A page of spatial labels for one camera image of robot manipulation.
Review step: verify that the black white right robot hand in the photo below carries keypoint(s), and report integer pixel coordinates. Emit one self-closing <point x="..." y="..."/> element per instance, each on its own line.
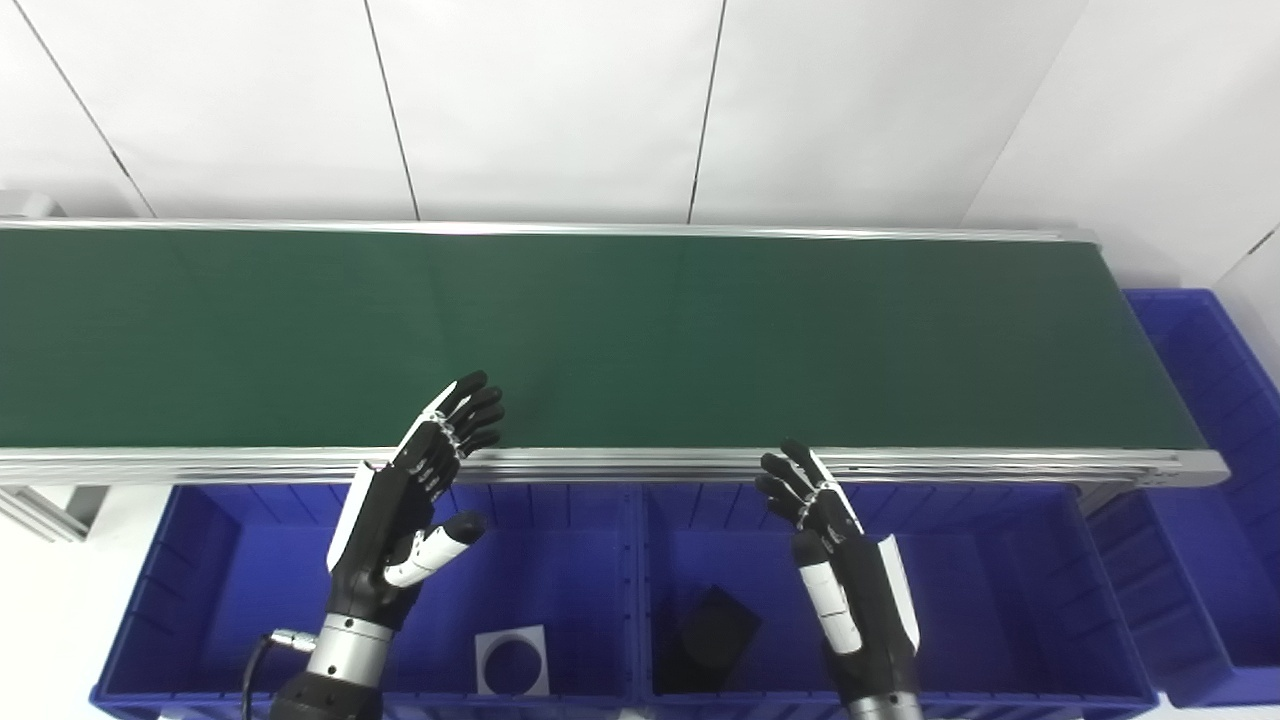
<point x="870" y="590"/>

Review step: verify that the green conveyor belt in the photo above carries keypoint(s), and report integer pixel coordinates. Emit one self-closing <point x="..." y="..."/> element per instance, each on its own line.
<point x="620" y="340"/>
<point x="650" y="465"/>

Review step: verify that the grey conveyor end housing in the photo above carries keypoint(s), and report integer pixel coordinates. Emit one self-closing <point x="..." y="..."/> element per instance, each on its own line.
<point x="25" y="205"/>

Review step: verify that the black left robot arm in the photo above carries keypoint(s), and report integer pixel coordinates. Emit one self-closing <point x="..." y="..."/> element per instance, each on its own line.
<point x="340" y="660"/>

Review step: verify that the aluminium conveyor leg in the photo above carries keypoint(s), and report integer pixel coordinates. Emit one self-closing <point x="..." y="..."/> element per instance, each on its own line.
<point x="45" y="510"/>

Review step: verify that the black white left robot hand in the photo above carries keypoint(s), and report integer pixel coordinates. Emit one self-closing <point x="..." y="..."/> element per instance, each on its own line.
<point x="375" y="545"/>

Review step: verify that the black block part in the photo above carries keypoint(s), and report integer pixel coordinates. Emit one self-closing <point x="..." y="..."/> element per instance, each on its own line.
<point x="710" y="640"/>

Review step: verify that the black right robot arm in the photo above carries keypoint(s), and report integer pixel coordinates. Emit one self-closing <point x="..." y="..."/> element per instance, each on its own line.
<point x="888" y="708"/>

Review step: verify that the blue plastic bin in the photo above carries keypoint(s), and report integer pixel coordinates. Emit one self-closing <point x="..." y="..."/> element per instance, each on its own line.
<point x="1020" y="600"/>
<point x="230" y="600"/>
<point x="1220" y="560"/>

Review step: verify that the white square part with hole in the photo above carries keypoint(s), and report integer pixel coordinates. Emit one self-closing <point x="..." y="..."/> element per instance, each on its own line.
<point x="488" y="645"/>

